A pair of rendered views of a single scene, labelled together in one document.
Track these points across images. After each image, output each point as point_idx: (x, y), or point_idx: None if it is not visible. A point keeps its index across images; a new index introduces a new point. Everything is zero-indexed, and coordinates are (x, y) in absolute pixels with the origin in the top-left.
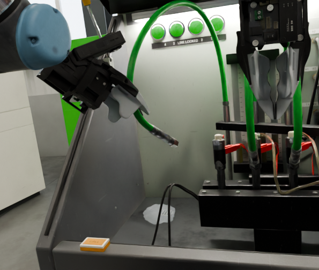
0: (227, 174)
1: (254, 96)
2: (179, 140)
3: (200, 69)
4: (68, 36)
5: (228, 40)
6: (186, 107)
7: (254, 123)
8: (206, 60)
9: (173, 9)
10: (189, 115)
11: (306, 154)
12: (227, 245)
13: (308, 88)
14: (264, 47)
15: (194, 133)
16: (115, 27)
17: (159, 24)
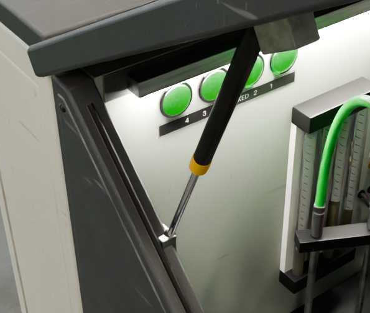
0: (266, 295)
1: None
2: (198, 281)
3: (245, 147)
4: None
5: (296, 82)
6: (216, 221)
7: None
8: (257, 128)
9: (229, 56)
10: (219, 233)
11: (367, 215)
12: None
13: None
14: (344, 79)
15: (224, 259)
16: (106, 128)
17: (181, 83)
